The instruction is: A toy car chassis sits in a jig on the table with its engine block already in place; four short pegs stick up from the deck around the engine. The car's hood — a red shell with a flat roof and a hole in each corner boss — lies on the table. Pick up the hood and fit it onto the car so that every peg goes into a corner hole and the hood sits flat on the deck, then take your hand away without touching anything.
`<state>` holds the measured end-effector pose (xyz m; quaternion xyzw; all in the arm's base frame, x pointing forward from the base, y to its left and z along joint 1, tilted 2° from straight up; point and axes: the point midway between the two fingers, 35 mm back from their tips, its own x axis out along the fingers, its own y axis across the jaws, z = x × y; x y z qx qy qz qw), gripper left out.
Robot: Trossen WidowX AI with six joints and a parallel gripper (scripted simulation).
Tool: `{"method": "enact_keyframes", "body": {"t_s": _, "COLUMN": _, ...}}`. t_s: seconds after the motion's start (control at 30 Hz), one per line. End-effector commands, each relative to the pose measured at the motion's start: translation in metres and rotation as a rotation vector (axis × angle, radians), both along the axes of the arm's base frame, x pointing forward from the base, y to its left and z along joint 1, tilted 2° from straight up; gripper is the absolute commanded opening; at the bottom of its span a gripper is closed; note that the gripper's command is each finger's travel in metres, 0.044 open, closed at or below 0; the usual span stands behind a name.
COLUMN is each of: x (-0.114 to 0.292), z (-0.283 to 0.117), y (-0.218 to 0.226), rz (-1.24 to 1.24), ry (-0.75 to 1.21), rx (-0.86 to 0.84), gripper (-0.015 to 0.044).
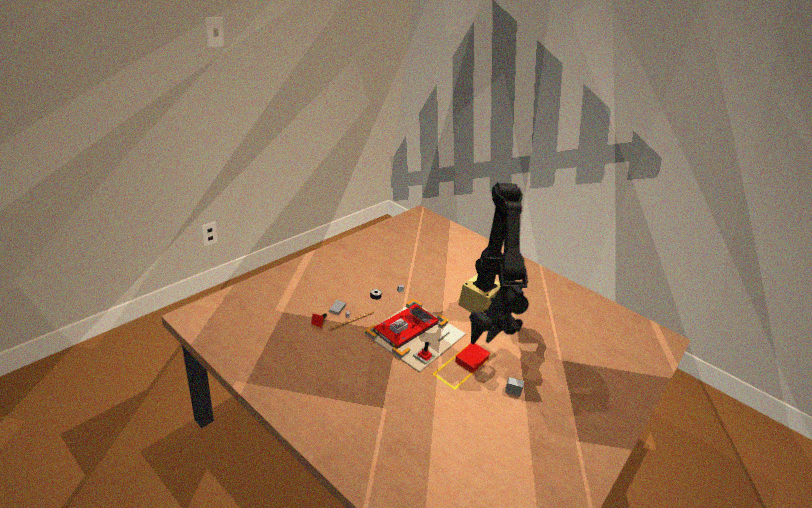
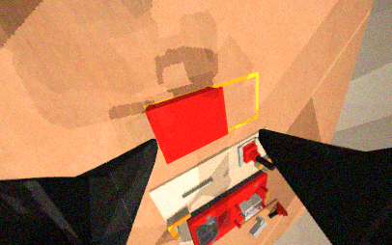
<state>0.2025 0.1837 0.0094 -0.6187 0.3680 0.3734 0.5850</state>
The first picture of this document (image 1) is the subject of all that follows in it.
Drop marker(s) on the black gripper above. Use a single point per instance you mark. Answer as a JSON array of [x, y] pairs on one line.
[[481, 323]]

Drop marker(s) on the white rectangular block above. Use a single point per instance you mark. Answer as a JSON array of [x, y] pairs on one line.
[[337, 307]]

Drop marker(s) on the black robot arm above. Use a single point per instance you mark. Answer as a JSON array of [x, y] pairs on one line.
[[510, 265]]

